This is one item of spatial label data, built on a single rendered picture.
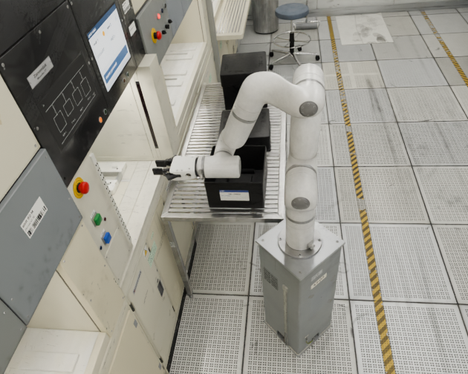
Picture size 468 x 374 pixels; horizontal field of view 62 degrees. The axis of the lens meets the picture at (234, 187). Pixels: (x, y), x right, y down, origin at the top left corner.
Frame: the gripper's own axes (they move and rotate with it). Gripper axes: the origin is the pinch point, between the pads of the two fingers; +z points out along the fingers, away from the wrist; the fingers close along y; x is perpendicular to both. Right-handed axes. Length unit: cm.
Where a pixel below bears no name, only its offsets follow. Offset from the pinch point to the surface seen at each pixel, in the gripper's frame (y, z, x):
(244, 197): 18.3, -28.6, -35.3
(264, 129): 69, -36, -33
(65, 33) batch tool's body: -2, 15, 54
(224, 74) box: 105, -11, -17
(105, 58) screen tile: 16.1, 14.7, 37.7
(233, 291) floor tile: 19, -15, -119
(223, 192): 18.5, -19.3, -32.0
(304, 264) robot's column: -13, -56, -43
